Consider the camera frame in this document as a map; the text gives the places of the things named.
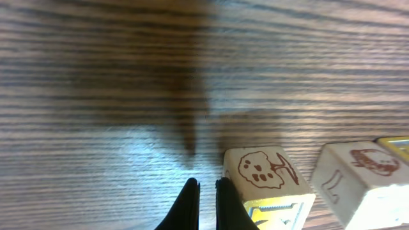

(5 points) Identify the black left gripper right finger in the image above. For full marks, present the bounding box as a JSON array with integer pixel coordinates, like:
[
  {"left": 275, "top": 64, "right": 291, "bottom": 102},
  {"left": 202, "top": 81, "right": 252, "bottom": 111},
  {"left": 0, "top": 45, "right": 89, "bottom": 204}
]
[{"left": 216, "top": 177, "right": 259, "bottom": 230}]

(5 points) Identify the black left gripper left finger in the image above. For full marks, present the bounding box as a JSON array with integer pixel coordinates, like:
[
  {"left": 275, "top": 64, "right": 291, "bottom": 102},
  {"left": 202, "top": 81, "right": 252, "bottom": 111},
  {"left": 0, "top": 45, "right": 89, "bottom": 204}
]
[{"left": 155, "top": 178, "right": 200, "bottom": 230}]

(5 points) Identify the yellow K letter block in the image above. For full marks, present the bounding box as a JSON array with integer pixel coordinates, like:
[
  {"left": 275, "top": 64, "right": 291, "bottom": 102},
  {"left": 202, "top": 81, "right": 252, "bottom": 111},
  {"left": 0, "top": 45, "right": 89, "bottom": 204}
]
[{"left": 223, "top": 146, "right": 316, "bottom": 230}]

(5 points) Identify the yellow G letter block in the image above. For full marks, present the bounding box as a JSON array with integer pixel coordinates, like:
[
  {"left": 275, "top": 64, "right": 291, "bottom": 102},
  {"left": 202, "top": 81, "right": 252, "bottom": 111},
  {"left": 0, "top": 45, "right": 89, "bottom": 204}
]
[{"left": 311, "top": 141, "right": 408, "bottom": 229}]

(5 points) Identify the yellow S letter block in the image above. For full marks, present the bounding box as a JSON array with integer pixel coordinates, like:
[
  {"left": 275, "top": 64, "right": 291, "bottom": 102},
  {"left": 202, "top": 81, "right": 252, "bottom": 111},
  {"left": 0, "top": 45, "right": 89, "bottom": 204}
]
[{"left": 376, "top": 136, "right": 409, "bottom": 165}]

